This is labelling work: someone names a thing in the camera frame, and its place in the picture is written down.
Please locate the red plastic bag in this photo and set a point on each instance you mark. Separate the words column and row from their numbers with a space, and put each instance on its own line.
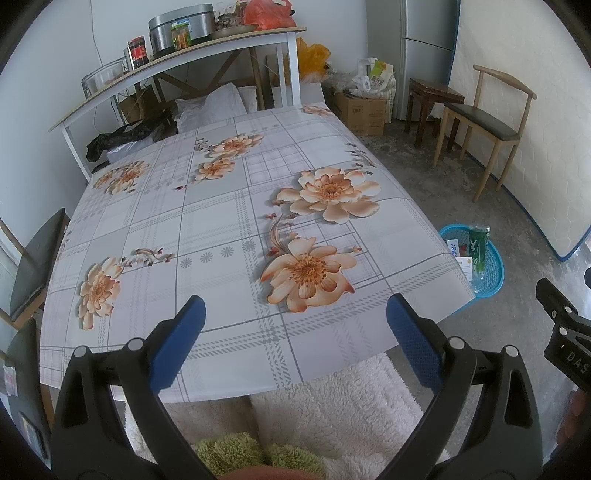
column 268, row 14

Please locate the green plastic cup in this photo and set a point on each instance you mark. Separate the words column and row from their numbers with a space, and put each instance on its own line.
column 478, row 247

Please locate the black plastic bag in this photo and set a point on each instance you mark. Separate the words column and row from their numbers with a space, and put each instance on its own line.
column 124, row 136

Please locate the yellow plastic bag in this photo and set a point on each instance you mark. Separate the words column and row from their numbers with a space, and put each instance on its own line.
column 314, row 57

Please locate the pickle jar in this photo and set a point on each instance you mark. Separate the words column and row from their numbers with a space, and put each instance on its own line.
column 181, row 38

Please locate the green fluffy cloth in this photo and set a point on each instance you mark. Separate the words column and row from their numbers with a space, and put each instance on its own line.
column 226, row 454

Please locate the small brown cardboard box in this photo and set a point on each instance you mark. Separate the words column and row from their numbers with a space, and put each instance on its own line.
column 138, row 106

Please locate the large printed cardboard box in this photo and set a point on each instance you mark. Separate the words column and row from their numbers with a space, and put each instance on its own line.
column 360, row 115

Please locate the silver rice cooker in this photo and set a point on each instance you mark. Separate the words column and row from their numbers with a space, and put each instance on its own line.
column 198, row 23

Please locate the white mattress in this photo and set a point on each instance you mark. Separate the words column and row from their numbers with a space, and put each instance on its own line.
column 545, row 115

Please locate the red label jar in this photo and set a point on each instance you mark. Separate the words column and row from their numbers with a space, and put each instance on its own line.
column 138, row 55

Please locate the green white carton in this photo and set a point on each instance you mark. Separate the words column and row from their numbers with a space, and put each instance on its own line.
column 379, row 76

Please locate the clear plastic bag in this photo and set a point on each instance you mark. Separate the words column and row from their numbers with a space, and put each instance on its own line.
column 129, row 152

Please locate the white fluffy cloth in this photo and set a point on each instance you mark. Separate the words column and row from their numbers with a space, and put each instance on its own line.
column 323, row 415

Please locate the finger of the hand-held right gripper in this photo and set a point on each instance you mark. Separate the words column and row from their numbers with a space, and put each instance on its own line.
column 556, row 302

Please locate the grey refrigerator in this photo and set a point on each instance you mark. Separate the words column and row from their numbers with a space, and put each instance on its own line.
column 425, row 27

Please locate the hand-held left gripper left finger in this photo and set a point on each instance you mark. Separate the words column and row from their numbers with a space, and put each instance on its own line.
column 182, row 341

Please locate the white desk wooden top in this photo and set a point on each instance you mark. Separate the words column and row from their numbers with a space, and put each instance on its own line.
column 293, row 69

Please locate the white pillow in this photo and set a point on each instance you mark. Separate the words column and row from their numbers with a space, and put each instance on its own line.
column 212, row 108

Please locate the black seat wooden chair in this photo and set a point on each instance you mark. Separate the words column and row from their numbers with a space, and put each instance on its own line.
column 480, row 120
column 37, row 263

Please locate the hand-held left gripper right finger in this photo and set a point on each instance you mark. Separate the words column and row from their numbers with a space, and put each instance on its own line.
column 411, row 341

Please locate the dark wooden stool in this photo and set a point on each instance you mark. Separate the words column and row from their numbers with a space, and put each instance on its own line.
column 436, row 87

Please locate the white plastic bag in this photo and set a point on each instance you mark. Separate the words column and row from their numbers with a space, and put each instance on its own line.
column 362, row 83

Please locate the blue plastic basket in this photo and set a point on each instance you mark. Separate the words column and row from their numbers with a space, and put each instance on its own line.
column 491, row 277

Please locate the metal tray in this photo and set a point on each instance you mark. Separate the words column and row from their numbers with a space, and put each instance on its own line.
column 235, row 31

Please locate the blue carton box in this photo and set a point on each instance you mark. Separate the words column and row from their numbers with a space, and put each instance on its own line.
column 455, row 248

